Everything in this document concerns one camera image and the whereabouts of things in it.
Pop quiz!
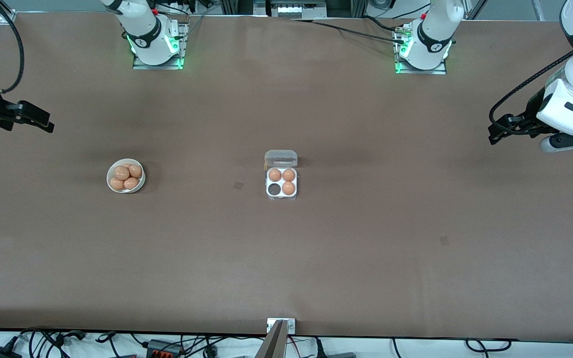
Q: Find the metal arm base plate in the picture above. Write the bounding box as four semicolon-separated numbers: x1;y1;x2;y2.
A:
394;25;448;75
132;21;189;70

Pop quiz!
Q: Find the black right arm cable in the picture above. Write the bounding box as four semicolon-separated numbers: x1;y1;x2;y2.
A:
0;0;25;95

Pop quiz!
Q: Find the black orange connector block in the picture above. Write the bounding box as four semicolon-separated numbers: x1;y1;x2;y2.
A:
146;339;186;358

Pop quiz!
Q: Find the thick black table cable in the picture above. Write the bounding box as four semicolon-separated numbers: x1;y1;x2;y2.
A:
363;16;400;32

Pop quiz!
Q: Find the small metal bracket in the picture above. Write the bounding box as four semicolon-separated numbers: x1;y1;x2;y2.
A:
267;318;296;335

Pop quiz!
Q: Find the grey camera mount bar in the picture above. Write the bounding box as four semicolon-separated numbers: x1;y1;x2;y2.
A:
254;320;288;358

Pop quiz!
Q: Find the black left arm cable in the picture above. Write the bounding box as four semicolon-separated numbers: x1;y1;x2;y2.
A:
488;45;573;135

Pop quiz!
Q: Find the grey power strip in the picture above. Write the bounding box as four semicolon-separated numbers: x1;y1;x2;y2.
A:
272;1;327;17

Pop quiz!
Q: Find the black cable loop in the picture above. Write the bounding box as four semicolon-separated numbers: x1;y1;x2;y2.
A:
466;338;512;352

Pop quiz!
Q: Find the white round bowl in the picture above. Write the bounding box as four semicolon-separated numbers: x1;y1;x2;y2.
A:
106;158;146;194

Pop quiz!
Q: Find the long black table cable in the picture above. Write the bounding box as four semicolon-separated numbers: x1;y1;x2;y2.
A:
286;18;406;44

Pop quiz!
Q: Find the brown table mat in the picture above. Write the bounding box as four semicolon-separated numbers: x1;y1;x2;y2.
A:
0;11;573;344

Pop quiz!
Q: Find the clear plastic egg box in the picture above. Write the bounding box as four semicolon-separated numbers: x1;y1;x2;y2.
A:
265;150;299;201

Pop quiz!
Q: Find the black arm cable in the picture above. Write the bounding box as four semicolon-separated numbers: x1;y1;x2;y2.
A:
488;45;573;135
0;0;25;95

